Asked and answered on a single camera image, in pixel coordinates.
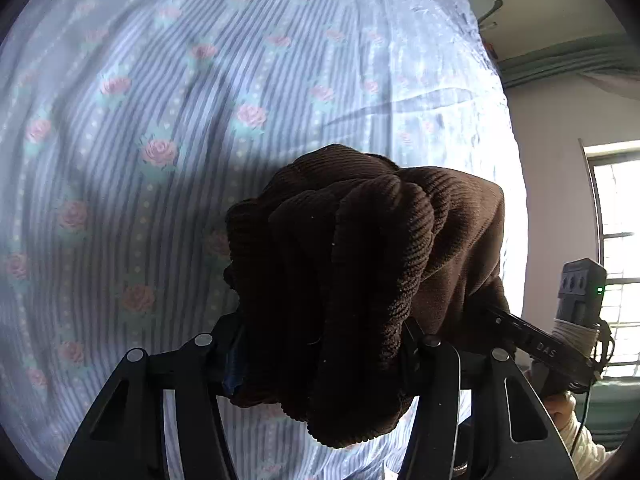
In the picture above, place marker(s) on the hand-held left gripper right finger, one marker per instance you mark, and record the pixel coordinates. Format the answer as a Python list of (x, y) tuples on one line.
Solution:
[(432, 360)]

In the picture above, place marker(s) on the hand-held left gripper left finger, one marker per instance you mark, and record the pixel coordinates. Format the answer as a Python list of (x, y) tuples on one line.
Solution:
[(200, 360)]

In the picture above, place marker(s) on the brown pants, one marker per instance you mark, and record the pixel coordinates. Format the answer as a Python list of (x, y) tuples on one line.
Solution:
[(370, 285)]

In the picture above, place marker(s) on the person's right hand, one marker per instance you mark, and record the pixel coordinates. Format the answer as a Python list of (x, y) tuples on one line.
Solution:
[(560, 410)]

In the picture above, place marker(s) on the barred window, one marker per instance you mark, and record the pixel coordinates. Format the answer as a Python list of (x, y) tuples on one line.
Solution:
[(617, 260)]

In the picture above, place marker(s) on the blue striped floral bedsheet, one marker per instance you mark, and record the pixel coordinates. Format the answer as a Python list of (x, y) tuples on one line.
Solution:
[(175, 135)]

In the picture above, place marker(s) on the green curtain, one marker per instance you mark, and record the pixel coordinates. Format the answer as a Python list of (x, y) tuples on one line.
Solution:
[(565, 60)]

